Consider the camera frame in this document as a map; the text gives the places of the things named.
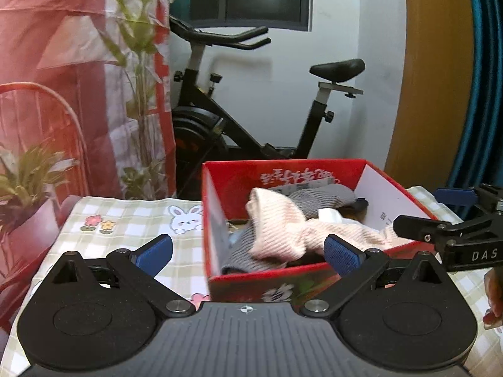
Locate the black exercise bike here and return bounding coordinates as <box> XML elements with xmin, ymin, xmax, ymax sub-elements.
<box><xmin>168</xmin><ymin>15</ymin><xmax>367</xmax><ymax>199</ymax></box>

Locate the teal curtain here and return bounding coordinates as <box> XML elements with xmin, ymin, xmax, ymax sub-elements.
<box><xmin>447</xmin><ymin>0</ymin><xmax>502</xmax><ymax>188</ymax></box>

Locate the wooden door frame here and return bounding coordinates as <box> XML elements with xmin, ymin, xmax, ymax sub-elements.
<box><xmin>384</xmin><ymin>0</ymin><xmax>474</xmax><ymax>190</ymax></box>

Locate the grey knit cloth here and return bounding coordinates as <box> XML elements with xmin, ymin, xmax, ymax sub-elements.
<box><xmin>222</xmin><ymin>184</ymin><xmax>379</xmax><ymax>275</ymax></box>

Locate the red printed backdrop cloth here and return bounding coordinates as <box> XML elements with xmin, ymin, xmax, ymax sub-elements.
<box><xmin>0</xmin><ymin>0</ymin><xmax>178</xmax><ymax>331</ymax></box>

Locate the pink knit cloth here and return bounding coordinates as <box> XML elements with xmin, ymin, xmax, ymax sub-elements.
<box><xmin>246</xmin><ymin>184</ymin><xmax>408</xmax><ymax>263</ymax></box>

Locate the person's right hand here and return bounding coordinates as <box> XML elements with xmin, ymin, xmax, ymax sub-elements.
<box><xmin>483</xmin><ymin>268</ymin><xmax>502</xmax><ymax>329</ymax></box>

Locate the red strawberry cardboard box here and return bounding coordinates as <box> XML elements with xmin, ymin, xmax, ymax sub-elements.
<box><xmin>201</xmin><ymin>159</ymin><xmax>431</xmax><ymax>306</ymax></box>

